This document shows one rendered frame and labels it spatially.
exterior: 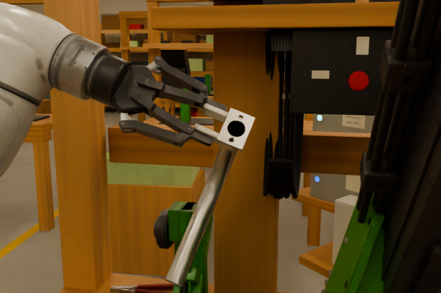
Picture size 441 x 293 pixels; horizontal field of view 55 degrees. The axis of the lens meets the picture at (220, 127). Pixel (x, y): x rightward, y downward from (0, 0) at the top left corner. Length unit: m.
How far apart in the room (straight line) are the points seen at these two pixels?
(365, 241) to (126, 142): 0.69
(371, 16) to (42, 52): 0.52
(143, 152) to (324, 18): 0.55
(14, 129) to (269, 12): 0.44
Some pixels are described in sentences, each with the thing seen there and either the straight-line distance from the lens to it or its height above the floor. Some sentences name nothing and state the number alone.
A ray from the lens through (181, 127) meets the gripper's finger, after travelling 0.62.
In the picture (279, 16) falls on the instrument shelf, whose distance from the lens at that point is 0.75.
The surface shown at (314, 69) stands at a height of 1.43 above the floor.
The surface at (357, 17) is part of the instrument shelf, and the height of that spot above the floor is 1.52.
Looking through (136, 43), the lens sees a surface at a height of 1.68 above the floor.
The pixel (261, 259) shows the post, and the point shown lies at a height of 1.01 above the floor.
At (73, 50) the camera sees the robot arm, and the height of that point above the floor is 1.46.
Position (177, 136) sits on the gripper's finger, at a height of 1.34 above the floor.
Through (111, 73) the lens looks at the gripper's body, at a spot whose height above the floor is 1.43.
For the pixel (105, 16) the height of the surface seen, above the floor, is 2.38.
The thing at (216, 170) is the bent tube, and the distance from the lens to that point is 0.72.
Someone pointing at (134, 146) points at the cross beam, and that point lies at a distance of 1.06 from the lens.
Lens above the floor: 1.46
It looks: 10 degrees down
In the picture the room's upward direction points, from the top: straight up
